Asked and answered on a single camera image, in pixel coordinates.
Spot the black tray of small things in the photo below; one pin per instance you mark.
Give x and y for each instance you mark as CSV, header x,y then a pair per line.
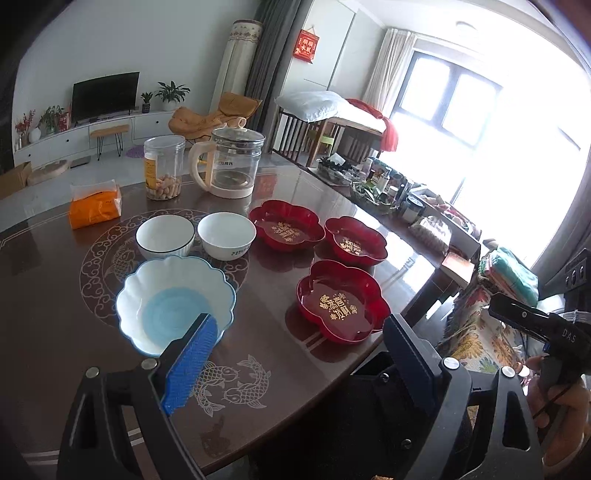
x,y
334,168

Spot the standing air conditioner with cover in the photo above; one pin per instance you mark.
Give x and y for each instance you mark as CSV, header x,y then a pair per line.
x,y
238,60

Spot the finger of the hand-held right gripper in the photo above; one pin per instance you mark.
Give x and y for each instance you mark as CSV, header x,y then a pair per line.
x,y
519,314
579,270

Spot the person's right hand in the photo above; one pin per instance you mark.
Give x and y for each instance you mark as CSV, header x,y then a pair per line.
x,y
570,415

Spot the round wooden board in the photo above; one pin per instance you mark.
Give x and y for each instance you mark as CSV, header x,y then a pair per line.
x,y
48,171

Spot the orange lounge chair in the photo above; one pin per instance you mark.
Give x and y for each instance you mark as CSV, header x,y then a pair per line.
x,y
203,117

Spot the red flower branches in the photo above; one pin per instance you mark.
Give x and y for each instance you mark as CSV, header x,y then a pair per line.
x,y
25,124

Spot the wooden slatted bed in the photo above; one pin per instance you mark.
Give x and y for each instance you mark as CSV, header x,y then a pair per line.
x,y
295,138

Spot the orange tissue packet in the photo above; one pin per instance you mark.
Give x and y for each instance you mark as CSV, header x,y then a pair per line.
x,y
94,207

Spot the stack of folded towels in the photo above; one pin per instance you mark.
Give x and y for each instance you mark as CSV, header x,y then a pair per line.
x,y
508,272

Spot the red gift box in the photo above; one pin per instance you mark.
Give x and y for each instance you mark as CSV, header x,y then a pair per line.
x,y
64,122

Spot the book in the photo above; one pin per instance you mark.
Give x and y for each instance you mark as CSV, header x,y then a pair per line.
x,y
457,267

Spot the glass jar with dark lid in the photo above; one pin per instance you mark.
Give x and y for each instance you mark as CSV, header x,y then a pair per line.
x,y
412,210

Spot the green stool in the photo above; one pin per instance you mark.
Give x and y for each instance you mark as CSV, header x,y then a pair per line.
x,y
327,143

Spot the grey curtain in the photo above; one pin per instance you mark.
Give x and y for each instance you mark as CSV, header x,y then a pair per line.
x,y
272,69

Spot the white bowl with printed side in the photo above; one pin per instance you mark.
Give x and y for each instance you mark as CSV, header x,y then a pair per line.
x,y
226,235

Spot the floral blanket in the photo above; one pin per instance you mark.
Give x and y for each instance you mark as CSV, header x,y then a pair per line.
x,y
475,332

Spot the grey floor scale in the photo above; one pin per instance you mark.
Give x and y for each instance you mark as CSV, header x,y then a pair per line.
x,y
80,161

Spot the black chair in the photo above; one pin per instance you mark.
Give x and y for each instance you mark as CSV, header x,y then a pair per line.
x,y
332,424

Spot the white pillow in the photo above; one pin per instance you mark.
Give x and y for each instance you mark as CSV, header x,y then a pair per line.
x,y
311,104

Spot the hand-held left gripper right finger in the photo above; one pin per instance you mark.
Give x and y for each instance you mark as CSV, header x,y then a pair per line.
x,y
408,357

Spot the cardboard box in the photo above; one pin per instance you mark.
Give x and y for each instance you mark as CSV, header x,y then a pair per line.
x,y
14,180

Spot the black television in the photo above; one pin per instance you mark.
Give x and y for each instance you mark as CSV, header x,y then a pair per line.
x,y
106,97

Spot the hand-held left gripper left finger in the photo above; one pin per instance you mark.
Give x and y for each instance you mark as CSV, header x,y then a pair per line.
x,y
191,364

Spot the white television cabinet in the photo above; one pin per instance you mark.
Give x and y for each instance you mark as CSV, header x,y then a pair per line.
x,y
60,141

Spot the white curtain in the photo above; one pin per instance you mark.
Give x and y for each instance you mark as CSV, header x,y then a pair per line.
x,y
388,69

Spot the red flower-shaped plate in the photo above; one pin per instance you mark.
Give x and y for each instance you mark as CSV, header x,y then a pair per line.
x,y
286,226
339,302
355,240

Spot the white round vase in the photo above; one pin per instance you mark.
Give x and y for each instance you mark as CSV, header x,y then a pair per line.
x,y
34,135

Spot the small potted plant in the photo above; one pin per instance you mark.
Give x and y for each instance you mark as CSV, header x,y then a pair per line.
x,y
146,101

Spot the blue scalloped bowl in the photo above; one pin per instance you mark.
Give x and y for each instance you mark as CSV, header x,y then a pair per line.
x,y
152,309

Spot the wooden bench with metal legs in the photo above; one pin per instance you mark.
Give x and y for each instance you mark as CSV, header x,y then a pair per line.
x,y
110,131

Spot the white bowl with black rim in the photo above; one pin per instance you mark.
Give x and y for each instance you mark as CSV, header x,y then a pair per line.
x,y
164,235

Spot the dark-framed window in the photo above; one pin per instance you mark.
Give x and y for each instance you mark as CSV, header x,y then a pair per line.
x,y
450,99

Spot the purple round mat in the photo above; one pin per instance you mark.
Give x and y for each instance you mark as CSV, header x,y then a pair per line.
x,y
135,151

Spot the cluster of bottles and jars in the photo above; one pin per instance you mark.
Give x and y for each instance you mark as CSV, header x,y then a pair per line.
x,y
381,184

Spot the red blanket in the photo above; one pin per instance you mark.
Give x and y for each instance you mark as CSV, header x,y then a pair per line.
x,y
388,129

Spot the clear bag of snacks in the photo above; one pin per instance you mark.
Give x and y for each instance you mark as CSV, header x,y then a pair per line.
x,y
431,233

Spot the large leafy potted plant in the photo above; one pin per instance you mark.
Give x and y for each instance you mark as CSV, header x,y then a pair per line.
x,y
173,92

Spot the clear plastic jar of peanuts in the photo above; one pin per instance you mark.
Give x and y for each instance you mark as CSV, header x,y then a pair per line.
x,y
161,170

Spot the bushy green potted plant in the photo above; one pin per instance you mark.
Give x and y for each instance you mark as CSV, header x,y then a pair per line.
x,y
50,117

